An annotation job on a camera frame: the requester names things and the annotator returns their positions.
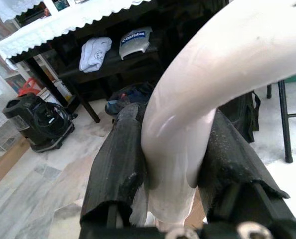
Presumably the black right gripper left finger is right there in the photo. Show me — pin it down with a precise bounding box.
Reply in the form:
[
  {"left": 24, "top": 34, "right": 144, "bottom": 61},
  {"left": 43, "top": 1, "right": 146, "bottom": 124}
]
[{"left": 79, "top": 102, "right": 149, "bottom": 228}]

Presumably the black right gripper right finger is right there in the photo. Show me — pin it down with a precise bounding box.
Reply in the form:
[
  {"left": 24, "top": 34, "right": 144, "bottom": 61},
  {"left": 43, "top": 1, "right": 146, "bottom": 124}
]
[{"left": 197, "top": 108, "right": 295, "bottom": 225}]

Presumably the beige long-handled dustpan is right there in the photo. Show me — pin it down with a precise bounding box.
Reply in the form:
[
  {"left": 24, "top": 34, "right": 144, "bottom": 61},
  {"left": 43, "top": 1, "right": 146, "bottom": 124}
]
[{"left": 129, "top": 0, "right": 296, "bottom": 233}]

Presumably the large black bag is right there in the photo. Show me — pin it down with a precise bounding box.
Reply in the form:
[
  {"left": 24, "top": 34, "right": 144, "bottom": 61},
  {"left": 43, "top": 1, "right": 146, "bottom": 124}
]
[{"left": 219, "top": 90, "right": 262, "bottom": 144}]

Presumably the black table with shelf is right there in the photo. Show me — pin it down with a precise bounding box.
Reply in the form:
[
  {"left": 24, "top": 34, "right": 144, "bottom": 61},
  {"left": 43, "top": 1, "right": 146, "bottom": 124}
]
[{"left": 12, "top": 0, "right": 229, "bottom": 124}]

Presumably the black metal chair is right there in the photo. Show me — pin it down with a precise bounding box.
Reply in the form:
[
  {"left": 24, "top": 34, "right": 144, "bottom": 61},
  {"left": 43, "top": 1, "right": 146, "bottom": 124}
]
[{"left": 265, "top": 79, "right": 296, "bottom": 164}]

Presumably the black trash bin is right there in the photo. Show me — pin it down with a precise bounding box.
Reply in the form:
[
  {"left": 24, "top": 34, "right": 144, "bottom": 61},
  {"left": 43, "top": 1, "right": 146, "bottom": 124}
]
[{"left": 105, "top": 81, "right": 155, "bottom": 123}]

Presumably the black vacuum cleaner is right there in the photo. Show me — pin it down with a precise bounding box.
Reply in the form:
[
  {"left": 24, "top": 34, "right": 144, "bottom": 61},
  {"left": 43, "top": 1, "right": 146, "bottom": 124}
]
[{"left": 2, "top": 94, "right": 76, "bottom": 153}]

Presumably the long brown wooden plank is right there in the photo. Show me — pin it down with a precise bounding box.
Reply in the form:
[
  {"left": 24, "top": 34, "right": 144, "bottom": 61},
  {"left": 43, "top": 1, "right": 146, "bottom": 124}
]
[{"left": 0, "top": 137, "right": 31, "bottom": 194}]

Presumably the red plastic bag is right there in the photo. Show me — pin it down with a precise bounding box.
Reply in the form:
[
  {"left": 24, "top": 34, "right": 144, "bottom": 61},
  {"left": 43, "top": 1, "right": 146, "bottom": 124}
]
[{"left": 18, "top": 76, "right": 45, "bottom": 97}]

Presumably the folded white clothing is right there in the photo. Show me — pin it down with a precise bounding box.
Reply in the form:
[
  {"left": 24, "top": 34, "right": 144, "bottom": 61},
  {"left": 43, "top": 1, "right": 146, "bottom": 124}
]
[{"left": 78, "top": 36, "right": 113, "bottom": 74}]

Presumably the silver bag with blue print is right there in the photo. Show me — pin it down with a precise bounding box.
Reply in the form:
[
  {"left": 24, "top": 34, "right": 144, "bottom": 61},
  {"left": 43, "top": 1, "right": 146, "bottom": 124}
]
[{"left": 118, "top": 25, "right": 154, "bottom": 61}]

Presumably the white bookshelf with books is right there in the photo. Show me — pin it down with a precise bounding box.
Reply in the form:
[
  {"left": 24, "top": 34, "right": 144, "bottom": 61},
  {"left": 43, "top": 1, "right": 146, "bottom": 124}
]
[{"left": 0, "top": 4, "right": 29, "bottom": 93}]

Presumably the white lace tablecloth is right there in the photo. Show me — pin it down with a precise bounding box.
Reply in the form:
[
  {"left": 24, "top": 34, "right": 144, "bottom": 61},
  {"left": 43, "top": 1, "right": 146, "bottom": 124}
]
[{"left": 0, "top": 0, "right": 154, "bottom": 71}]

